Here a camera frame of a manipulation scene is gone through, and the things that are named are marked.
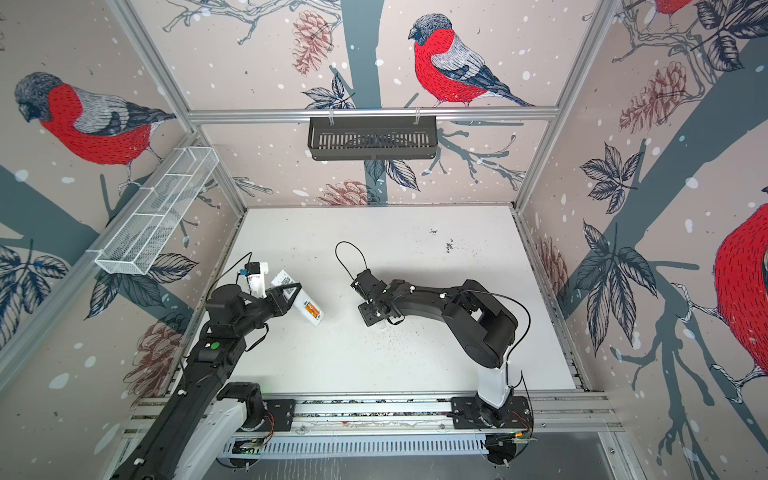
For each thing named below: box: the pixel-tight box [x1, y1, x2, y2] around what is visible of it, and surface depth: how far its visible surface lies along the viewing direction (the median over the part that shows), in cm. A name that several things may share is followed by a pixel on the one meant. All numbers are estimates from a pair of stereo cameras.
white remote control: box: [270, 269, 325, 327], surface depth 79 cm
